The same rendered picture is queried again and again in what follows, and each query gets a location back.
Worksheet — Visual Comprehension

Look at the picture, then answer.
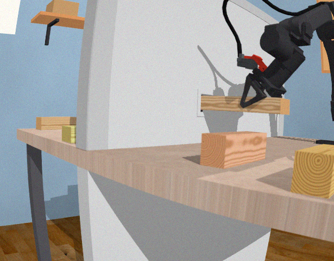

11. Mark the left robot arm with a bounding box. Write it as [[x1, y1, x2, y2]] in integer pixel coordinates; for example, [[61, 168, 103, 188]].
[[237, 1, 334, 121]]

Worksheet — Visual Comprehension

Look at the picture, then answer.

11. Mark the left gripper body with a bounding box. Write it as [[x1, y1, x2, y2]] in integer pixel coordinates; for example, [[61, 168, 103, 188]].
[[244, 54, 293, 98]]

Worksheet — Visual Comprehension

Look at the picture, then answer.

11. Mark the grey panel wall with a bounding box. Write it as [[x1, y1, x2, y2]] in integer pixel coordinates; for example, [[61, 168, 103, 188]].
[[76, 0, 284, 261]]

